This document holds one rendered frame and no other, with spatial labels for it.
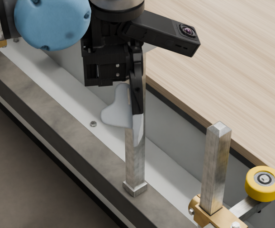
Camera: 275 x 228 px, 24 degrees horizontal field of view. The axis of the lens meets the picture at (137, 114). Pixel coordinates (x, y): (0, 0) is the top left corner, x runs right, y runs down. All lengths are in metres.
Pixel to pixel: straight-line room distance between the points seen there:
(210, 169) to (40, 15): 0.78
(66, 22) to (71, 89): 1.48
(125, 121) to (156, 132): 0.99
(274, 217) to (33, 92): 0.81
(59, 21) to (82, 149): 1.18
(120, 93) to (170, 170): 0.97
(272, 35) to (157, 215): 0.62
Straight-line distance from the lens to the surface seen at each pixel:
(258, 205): 1.49
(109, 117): 0.91
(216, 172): 1.34
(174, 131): 1.82
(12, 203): 2.64
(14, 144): 2.86
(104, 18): 0.85
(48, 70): 2.22
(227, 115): 1.62
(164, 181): 1.83
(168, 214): 1.65
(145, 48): 1.37
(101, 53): 0.87
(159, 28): 0.88
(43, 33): 0.65
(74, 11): 0.64
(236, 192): 1.73
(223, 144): 1.30
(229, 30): 1.91
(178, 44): 0.89
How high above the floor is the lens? 1.98
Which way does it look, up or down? 42 degrees down
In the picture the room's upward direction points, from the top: straight up
